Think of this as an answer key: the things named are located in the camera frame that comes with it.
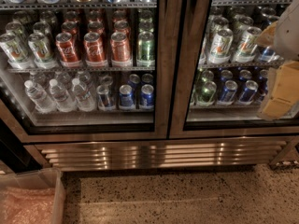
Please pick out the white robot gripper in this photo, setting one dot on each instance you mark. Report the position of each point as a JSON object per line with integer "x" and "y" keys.
{"x": 289, "y": 36}

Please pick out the glass fridge door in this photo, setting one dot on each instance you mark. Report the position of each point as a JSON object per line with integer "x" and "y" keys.
{"x": 79, "y": 17}
{"x": 195, "y": 121}

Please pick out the right fridge silver blue can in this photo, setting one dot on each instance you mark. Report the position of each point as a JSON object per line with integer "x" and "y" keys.
{"x": 267, "y": 55}

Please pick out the fridge 7up can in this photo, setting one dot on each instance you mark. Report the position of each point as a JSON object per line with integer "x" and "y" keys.
{"x": 246, "y": 47}
{"x": 220, "y": 47}

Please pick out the right fridge blue can middle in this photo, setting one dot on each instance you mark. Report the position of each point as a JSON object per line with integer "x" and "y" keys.
{"x": 247, "y": 93}

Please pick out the right fridge blue can left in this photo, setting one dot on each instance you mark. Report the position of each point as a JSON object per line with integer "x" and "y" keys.
{"x": 227, "y": 93}

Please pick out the right fridge 7up can left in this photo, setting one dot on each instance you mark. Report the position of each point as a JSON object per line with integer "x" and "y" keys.
{"x": 220, "y": 47}

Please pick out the right fridge green can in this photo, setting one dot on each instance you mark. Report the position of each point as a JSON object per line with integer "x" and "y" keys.
{"x": 206, "y": 94}

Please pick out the steel fridge base grille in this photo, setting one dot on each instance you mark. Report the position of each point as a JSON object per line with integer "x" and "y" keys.
{"x": 127, "y": 155}

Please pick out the blue pepsi can right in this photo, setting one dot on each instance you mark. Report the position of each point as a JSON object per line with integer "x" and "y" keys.
{"x": 146, "y": 97}

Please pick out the blue pepsi can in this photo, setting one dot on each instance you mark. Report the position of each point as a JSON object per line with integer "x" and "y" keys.
{"x": 126, "y": 97}
{"x": 146, "y": 97}

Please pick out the green soda can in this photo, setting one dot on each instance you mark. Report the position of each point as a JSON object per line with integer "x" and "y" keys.
{"x": 145, "y": 49}

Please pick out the blue pepsi can left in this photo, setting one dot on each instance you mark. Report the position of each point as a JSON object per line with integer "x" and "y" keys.
{"x": 126, "y": 97}

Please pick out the red coca cola can right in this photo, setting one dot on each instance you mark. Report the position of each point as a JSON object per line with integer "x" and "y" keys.
{"x": 121, "y": 50}

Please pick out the red coca cola can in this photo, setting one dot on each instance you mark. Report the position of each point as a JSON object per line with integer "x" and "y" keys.
{"x": 69, "y": 56}
{"x": 95, "y": 51}
{"x": 121, "y": 50}

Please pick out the red bull can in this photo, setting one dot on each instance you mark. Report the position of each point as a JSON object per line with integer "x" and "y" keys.
{"x": 106, "y": 101}

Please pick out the red coca cola can middle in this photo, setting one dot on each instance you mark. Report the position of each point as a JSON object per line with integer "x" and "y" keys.
{"x": 95, "y": 51}

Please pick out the right water bottle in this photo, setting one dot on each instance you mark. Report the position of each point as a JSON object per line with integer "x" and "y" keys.
{"x": 83, "y": 95}

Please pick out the water bottle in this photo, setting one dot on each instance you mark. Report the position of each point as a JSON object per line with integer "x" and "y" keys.
{"x": 64, "y": 101}
{"x": 37, "y": 94}
{"x": 83, "y": 95}

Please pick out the red coca cola can left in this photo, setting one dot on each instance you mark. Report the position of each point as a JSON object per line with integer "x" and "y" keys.
{"x": 69, "y": 56}

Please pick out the middle water bottle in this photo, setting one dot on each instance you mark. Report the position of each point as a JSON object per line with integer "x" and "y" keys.
{"x": 64, "y": 101}

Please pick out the left water bottle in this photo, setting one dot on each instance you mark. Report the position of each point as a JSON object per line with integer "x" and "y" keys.
{"x": 37, "y": 94}

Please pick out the clear plastic bin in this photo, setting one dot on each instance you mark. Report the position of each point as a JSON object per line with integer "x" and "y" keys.
{"x": 42, "y": 179}

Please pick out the front left 7up can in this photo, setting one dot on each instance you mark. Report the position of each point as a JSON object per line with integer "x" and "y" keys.
{"x": 17, "y": 53}

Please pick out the pink bubble wrap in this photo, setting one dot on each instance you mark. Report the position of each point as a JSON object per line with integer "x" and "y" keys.
{"x": 26, "y": 206}

